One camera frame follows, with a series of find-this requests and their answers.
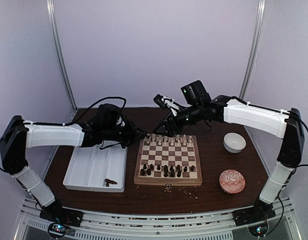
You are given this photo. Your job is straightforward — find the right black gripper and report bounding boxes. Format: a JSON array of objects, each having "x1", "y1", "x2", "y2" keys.
[{"x1": 153, "y1": 102, "x2": 203, "y2": 137}]

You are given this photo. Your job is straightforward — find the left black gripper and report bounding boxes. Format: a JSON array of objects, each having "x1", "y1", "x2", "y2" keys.
[{"x1": 102, "y1": 118, "x2": 147, "y2": 149}]

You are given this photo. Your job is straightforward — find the wooden chess board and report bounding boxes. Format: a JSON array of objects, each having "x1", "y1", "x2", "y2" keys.
[{"x1": 134, "y1": 136, "x2": 203, "y2": 186}]

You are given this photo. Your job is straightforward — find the white plastic divided tray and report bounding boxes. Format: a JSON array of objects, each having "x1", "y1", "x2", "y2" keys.
[{"x1": 63, "y1": 145, "x2": 127, "y2": 193}]

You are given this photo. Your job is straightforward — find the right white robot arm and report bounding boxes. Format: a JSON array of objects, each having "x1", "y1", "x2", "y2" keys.
[{"x1": 153, "y1": 80, "x2": 305, "y2": 221}]

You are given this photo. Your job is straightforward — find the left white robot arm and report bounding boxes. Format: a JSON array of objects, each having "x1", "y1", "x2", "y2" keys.
[{"x1": 0, "y1": 103, "x2": 147, "y2": 222}]

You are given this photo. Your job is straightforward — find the white chess pieces group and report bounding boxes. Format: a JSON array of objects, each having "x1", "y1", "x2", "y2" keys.
[{"x1": 144, "y1": 134, "x2": 194, "y2": 147}]

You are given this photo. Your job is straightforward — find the dark chess pieces lower pile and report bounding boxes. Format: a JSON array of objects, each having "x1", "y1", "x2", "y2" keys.
[{"x1": 105, "y1": 178, "x2": 117, "y2": 187}]

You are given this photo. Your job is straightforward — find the white ceramic bowl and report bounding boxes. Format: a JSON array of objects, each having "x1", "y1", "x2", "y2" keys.
[{"x1": 223, "y1": 132, "x2": 247, "y2": 154}]

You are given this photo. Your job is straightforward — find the red patterned bowl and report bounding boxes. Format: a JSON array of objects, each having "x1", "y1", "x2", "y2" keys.
[{"x1": 219, "y1": 169, "x2": 246, "y2": 194}]

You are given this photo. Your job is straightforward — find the right wrist camera with cable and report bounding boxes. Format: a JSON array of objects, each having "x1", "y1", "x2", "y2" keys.
[{"x1": 153, "y1": 94, "x2": 182, "y2": 116}]

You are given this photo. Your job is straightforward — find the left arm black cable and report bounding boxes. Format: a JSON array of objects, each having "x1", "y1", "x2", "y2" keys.
[{"x1": 68, "y1": 96, "x2": 127, "y2": 126}]

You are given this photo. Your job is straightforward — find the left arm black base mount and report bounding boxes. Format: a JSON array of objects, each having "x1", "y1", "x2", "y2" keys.
[{"x1": 39, "y1": 207, "x2": 83, "y2": 227}]

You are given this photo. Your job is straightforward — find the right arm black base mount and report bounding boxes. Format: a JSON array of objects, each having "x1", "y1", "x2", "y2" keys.
[{"x1": 232, "y1": 206, "x2": 276, "y2": 227}]

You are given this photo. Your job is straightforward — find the right aluminium corner post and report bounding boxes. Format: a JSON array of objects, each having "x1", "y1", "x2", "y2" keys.
[{"x1": 239, "y1": 0, "x2": 267, "y2": 101}]

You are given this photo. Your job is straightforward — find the aluminium corner post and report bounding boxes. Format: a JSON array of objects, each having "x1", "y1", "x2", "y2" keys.
[
  {"x1": 46, "y1": 0, "x2": 77, "y2": 112},
  {"x1": 239, "y1": 0, "x2": 267, "y2": 101}
]

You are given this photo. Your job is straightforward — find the aluminium front rail frame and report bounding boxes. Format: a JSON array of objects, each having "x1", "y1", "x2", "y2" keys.
[{"x1": 12, "y1": 197, "x2": 303, "y2": 240}]

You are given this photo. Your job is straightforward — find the left aluminium corner post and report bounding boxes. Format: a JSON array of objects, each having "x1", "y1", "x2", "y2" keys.
[{"x1": 46, "y1": 0, "x2": 77, "y2": 112}]

